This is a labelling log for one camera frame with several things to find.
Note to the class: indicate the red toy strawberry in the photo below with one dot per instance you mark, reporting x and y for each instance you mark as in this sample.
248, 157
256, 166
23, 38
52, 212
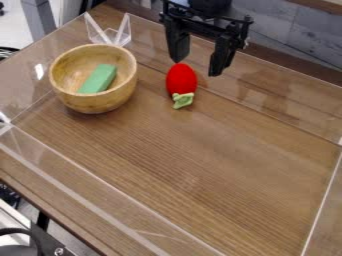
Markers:
180, 85

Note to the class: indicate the grey post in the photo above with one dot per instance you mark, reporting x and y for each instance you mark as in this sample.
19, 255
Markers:
39, 16

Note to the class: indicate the black metal table leg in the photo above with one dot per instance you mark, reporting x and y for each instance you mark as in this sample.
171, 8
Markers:
43, 221

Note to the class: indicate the green foam stick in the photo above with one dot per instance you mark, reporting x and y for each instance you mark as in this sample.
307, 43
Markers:
99, 79

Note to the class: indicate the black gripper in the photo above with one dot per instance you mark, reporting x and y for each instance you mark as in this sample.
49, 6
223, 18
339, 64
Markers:
206, 18

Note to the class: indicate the clear acrylic corner bracket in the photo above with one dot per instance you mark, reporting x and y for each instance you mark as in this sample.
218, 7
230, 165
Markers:
117, 37

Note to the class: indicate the clear acrylic enclosure wall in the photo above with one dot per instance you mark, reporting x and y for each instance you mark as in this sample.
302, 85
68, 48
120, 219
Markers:
234, 177

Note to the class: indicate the brown wooden bowl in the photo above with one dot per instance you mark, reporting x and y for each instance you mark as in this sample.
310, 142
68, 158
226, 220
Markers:
72, 67

